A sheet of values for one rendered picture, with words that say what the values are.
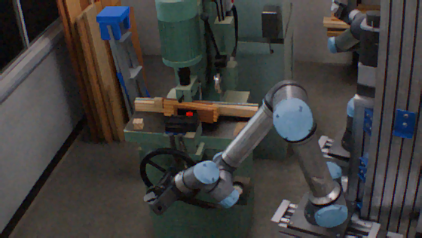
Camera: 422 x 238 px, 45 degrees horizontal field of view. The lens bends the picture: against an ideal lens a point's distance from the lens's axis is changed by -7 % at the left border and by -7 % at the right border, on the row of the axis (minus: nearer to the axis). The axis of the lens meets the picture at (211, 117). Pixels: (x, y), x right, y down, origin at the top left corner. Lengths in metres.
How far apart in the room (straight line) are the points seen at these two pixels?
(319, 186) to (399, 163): 0.40
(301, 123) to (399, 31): 0.46
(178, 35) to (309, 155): 0.87
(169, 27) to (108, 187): 1.66
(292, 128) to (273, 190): 1.89
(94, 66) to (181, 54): 1.56
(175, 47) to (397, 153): 1.02
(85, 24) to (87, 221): 1.30
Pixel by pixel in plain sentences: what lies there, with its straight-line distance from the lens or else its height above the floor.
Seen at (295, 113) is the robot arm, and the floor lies 1.42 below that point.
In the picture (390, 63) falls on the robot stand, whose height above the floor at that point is 1.45.
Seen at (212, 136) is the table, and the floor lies 0.90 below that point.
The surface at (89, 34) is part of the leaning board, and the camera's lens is 3.72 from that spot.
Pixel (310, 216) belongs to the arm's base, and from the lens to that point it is 2.09.
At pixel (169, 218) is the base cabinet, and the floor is 0.36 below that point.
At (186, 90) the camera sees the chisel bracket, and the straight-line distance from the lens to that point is 2.46.
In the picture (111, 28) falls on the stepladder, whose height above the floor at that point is 1.08.
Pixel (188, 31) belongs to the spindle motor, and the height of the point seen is 1.36.
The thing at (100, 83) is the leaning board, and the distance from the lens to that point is 3.87.
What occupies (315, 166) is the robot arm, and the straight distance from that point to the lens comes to 1.76.
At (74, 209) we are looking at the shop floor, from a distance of 3.59.
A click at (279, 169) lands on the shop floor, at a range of 3.66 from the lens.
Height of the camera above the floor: 2.29
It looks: 33 degrees down
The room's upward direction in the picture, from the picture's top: 5 degrees counter-clockwise
